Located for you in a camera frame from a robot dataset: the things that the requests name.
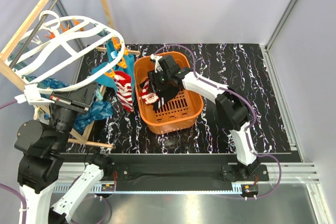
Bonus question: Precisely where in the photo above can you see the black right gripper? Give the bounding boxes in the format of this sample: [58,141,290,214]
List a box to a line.
[147,69,171,94]

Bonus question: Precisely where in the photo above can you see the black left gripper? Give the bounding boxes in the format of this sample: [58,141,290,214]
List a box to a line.
[49,80,99,150]

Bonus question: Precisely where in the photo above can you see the red white santa sock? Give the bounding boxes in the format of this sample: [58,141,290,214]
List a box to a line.
[140,78,160,105]

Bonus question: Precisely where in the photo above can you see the orange clothes clip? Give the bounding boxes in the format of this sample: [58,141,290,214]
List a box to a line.
[104,69,116,79]
[112,37,121,50]
[124,49,130,56]
[117,58,127,68]

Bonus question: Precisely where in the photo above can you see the red white striped sock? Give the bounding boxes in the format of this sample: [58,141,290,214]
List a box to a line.
[114,71,134,112]

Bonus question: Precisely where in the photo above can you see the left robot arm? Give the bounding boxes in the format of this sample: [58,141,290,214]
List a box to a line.
[15,83,113,223]

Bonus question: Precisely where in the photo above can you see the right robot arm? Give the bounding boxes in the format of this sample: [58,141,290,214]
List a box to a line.
[149,54,260,180]

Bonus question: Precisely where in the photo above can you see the white round clip hanger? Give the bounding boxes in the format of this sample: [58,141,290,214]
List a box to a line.
[7,10,126,94]

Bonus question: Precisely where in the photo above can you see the black sock white stripes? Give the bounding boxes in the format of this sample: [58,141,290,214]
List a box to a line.
[153,86,180,111]

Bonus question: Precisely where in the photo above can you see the blue patterned fabric garment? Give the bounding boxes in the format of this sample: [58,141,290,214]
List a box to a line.
[38,78,113,135]

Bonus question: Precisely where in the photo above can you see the orange plastic laundry basket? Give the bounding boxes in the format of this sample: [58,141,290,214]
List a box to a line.
[134,56,204,134]

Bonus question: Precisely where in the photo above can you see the teal fabric garment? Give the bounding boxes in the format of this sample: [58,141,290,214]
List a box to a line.
[91,40,135,91]

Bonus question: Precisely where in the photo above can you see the metal hanging rod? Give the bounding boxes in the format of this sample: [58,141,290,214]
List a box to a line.
[7,0,79,69]

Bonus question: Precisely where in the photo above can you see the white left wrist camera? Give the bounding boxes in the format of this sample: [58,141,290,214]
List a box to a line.
[14,83,53,105]

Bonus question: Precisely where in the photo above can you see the wooden drying rack frame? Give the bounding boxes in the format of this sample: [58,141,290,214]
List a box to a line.
[0,0,141,150]

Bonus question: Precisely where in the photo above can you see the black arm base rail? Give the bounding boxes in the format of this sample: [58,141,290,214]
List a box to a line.
[110,154,270,194]

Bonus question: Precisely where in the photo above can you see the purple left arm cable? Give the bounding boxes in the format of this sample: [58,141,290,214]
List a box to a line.
[0,99,27,224]

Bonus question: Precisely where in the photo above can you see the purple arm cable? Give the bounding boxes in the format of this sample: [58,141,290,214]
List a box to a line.
[153,43,282,198]
[0,99,27,224]

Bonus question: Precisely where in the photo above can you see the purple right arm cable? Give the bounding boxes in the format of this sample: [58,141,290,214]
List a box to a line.
[153,43,282,198]

